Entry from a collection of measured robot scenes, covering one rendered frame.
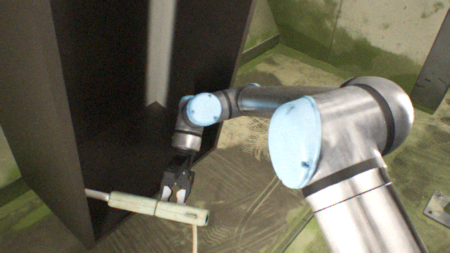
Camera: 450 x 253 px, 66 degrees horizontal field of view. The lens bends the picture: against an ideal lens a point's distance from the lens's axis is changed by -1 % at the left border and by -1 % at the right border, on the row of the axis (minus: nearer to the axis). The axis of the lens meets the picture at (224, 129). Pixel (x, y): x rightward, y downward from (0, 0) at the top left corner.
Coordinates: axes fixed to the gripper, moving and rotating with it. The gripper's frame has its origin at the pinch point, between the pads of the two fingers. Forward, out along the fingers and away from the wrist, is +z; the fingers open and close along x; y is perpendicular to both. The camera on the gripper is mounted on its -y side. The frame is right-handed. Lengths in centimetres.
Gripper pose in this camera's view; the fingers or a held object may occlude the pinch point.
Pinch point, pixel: (170, 213)
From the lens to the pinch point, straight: 112.4
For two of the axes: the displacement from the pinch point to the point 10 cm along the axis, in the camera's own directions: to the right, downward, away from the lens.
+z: -1.8, 9.7, -1.4
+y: 1.6, 1.7, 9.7
